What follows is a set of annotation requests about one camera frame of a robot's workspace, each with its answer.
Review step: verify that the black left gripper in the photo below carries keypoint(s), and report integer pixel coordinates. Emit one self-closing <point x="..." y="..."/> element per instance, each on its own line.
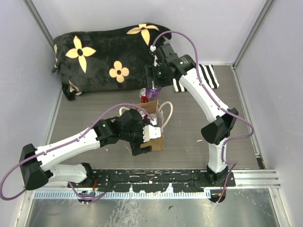
<point x="137" y="149"/>

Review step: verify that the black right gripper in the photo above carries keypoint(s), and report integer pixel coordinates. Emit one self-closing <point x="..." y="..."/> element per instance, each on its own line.
<point x="150" y="71"/>

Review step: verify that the red cola can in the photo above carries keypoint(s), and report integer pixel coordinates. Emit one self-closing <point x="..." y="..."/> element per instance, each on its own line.
<point x="143" y="95"/>
<point x="142" y="113"/>

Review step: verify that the burlap watermelon canvas bag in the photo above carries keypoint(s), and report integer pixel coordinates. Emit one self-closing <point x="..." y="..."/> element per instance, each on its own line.
<point x="154" y="112"/>

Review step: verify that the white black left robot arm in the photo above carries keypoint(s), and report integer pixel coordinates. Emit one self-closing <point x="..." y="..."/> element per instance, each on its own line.
<point x="42" y="165"/>

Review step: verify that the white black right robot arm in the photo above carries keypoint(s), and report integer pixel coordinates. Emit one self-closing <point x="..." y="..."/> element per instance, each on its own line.
<point x="221" y="119"/>

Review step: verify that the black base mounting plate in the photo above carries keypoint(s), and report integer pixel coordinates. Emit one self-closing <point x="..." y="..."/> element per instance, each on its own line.
<point x="150" y="180"/>

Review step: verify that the black floral plush blanket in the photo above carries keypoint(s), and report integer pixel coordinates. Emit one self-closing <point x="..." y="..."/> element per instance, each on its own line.
<point x="112" y="60"/>

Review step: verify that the black white striped cloth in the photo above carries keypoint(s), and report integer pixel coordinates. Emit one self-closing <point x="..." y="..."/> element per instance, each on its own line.
<point x="209" y="76"/>

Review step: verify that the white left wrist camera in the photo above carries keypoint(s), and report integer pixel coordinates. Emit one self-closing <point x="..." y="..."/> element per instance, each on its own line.
<point x="151" y="132"/>

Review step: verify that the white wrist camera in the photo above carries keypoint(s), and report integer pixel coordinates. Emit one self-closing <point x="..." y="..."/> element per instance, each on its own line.
<point x="151" y="132"/>
<point x="152" y="48"/>

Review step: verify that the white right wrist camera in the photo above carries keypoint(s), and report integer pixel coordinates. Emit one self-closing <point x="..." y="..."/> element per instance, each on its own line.
<point x="152" y="48"/>

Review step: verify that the white slotted cable duct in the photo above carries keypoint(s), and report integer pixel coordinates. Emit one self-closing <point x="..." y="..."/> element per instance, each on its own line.
<point x="68" y="194"/>

